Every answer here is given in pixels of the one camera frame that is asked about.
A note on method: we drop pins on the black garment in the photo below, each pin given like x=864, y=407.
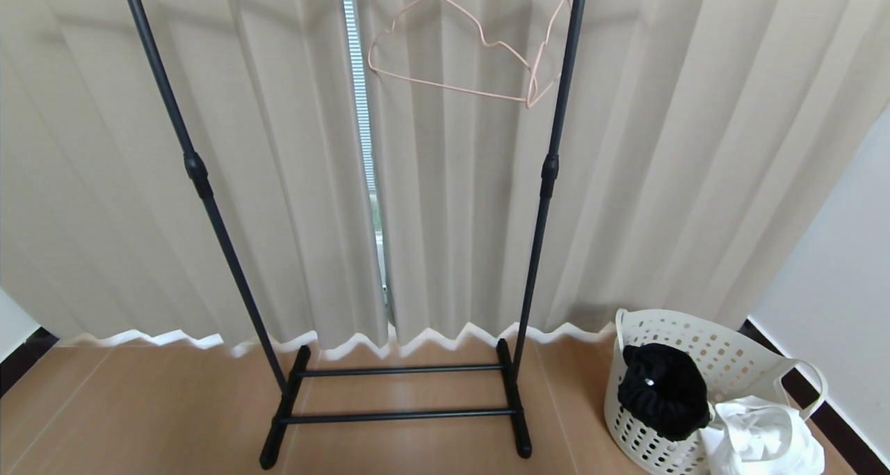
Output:
x=660, y=391

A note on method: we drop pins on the white laundry basket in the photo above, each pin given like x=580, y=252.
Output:
x=723, y=350

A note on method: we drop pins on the white printed t-shirt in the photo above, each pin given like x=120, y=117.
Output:
x=758, y=440

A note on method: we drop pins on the beige curtain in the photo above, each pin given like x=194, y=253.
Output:
x=695, y=148

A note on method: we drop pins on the pink clothes hanger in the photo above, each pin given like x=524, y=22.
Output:
x=537, y=61
x=452, y=87

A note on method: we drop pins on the black clothes rack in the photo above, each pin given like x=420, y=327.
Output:
x=201, y=176

